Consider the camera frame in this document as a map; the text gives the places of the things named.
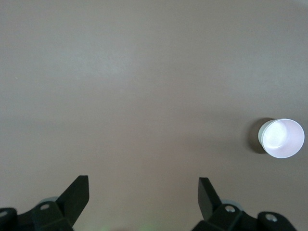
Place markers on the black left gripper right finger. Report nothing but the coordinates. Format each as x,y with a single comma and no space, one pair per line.
223,216

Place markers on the brown table cover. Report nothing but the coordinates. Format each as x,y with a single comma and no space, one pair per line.
144,84

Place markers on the pink bowl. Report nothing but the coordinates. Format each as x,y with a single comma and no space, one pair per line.
288,144

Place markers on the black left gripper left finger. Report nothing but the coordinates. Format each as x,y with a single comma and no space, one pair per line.
60,214

